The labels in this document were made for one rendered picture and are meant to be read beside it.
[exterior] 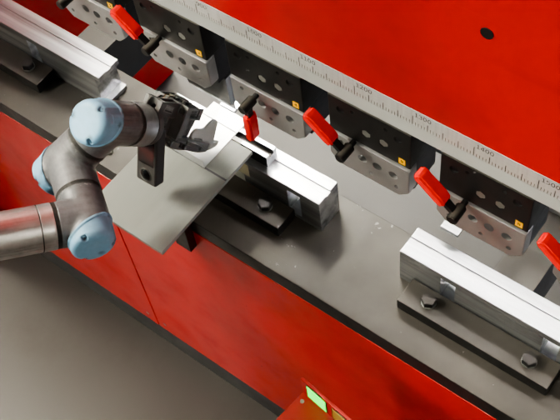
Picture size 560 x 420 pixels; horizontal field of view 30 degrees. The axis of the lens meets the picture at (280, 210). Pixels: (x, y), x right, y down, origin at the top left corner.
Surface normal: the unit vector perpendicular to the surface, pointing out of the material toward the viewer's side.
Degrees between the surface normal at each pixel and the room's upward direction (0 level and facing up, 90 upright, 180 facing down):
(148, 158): 68
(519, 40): 90
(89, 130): 40
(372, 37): 90
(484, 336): 0
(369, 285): 0
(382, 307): 0
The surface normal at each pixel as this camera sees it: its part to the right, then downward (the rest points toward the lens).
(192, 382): -0.09, -0.54
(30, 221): 0.24, -0.39
